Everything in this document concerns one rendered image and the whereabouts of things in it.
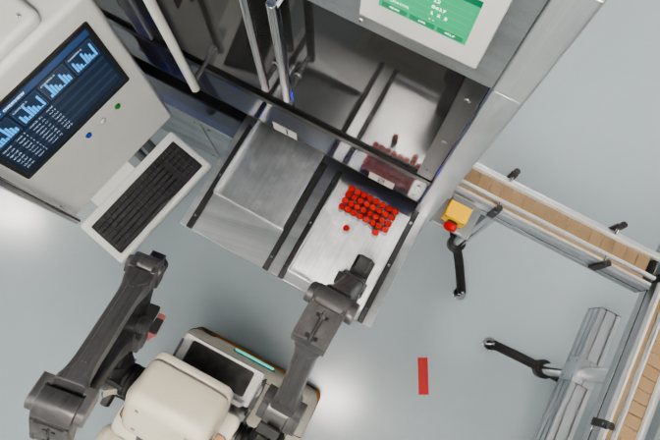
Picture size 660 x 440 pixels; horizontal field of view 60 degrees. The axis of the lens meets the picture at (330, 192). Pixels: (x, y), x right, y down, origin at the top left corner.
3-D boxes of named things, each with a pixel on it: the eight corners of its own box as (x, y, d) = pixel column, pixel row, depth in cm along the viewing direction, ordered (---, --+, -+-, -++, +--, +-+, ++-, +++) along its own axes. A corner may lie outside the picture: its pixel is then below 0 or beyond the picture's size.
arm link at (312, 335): (286, 322, 108) (333, 349, 106) (317, 274, 117) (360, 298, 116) (252, 420, 138) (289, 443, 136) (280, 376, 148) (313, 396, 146)
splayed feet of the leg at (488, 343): (486, 332, 262) (495, 332, 249) (588, 387, 256) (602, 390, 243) (479, 349, 260) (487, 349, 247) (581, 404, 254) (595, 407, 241)
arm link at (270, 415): (253, 435, 136) (272, 447, 135) (267, 406, 132) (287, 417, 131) (269, 411, 145) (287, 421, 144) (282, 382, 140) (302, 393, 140)
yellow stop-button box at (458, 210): (449, 199, 180) (454, 193, 173) (469, 209, 179) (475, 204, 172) (439, 220, 178) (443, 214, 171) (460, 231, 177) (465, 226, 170)
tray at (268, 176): (266, 109, 196) (265, 105, 193) (333, 143, 193) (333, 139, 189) (214, 192, 188) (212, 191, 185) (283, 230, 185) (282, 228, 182)
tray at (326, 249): (339, 181, 189) (340, 178, 186) (409, 218, 186) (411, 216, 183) (288, 270, 182) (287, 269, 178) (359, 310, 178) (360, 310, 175)
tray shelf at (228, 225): (254, 105, 198) (253, 103, 197) (435, 198, 190) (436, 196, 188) (181, 224, 187) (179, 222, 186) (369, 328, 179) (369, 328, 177)
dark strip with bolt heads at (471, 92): (407, 192, 176) (467, 75, 99) (419, 199, 175) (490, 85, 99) (405, 195, 176) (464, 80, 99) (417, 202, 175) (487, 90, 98)
